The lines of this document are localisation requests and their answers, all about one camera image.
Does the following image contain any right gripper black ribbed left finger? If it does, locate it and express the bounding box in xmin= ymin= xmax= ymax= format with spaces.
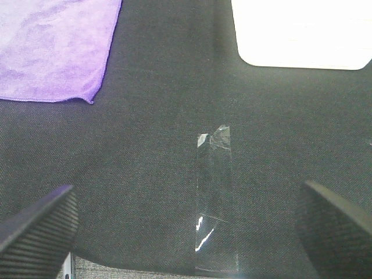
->
xmin=1 ymin=185 xmax=79 ymax=278

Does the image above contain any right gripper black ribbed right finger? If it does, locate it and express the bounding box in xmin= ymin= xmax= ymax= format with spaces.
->
xmin=296 ymin=181 xmax=371 ymax=278

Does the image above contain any purple microfiber towel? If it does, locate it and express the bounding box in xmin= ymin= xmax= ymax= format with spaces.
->
xmin=1 ymin=0 xmax=122 ymax=103

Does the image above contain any clear tape strip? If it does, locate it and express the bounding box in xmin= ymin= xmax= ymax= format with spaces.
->
xmin=195 ymin=125 xmax=238 ymax=277

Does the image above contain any white tray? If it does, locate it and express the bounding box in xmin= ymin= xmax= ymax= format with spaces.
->
xmin=231 ymin=1 xmax=371 ymax=70

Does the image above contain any dark grey table cloth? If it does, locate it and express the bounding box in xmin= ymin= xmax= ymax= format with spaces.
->
xmin=1 ymin=1 xmax=371 ymax=278

